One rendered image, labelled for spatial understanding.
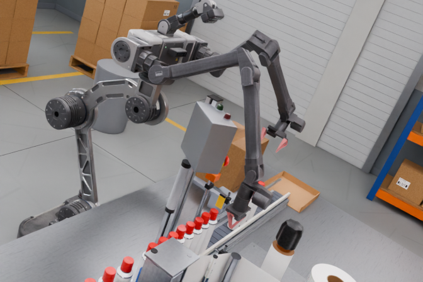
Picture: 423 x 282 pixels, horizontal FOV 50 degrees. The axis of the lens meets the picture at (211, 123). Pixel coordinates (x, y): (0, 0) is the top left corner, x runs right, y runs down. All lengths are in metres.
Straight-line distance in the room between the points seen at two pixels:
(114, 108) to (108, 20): 1.55
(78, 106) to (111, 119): 1.85
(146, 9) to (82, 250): 3.88
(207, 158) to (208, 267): 0.37
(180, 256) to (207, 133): 0.39
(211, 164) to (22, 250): 0.72
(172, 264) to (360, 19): 4.90
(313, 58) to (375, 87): 0.86
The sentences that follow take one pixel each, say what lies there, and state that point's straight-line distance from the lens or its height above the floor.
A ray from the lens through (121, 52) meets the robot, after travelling 1.98.
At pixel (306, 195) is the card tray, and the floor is 0.83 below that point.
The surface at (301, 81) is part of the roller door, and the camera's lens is 6.19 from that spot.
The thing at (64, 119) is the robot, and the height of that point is 0.88.
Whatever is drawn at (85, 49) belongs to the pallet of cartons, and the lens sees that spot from 5.88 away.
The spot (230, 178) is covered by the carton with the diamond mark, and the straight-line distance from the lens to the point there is 2.36.
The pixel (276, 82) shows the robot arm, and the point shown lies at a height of 1.50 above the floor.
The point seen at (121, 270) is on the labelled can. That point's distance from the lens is 1.44.
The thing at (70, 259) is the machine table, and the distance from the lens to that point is 1.77.
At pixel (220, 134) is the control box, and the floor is 1.44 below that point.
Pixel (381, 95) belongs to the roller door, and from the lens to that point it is 5.99.
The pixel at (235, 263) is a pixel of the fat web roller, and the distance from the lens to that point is 1.63.
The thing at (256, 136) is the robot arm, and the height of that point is 1.40.
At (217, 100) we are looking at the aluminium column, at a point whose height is 1.50.
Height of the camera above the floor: 2.00
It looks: 21 degrees down
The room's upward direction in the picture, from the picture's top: 20 degrees clockwise
